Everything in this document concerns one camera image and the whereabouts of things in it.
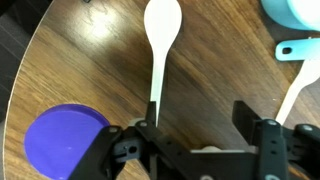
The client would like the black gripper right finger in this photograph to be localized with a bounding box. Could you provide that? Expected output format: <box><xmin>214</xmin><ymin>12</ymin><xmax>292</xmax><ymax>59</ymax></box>
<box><xmin>232</xmin><ymin>101</ymin><xmax>289</xmax><ymax>180</ymax></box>

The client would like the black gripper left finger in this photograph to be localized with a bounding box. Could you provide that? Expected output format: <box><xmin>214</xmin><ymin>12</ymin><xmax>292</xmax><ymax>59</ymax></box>
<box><xmin>135</xmin><ymin>101</ymin><xmax>200</xmax><ymax>180</ymax></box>

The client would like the white plastic spoon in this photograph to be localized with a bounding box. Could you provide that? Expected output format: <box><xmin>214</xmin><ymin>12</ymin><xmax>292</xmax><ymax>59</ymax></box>
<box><xmin>144</xmin><ymin>0</ymin><xmax>182</xmax><ymax>124</ymax></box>
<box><xmin>275</xmin><ymin>59</ymin><xmax>320</xmax><ymax>124</ymax></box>

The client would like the teal measuring scoop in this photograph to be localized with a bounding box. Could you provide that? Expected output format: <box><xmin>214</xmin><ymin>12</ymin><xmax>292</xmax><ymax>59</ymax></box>
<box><xmin>275</xmin><ymin>38</ymin><xmax>320</xmax><ymax>61</ymax></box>

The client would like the purple round lid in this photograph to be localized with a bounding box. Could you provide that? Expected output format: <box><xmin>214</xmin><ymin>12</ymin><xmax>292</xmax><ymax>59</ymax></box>
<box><xmin>24</xmin><ymin>104</ymin><xmax>110</xmax><ymax>180</ymax></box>

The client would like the teal measuring cup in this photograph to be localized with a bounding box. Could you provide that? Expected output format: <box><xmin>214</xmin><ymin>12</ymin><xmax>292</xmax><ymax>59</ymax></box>
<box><xmin>260</xmin><ymin>0</ymin><xmax>320</xmax><ymax>31</ymax></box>

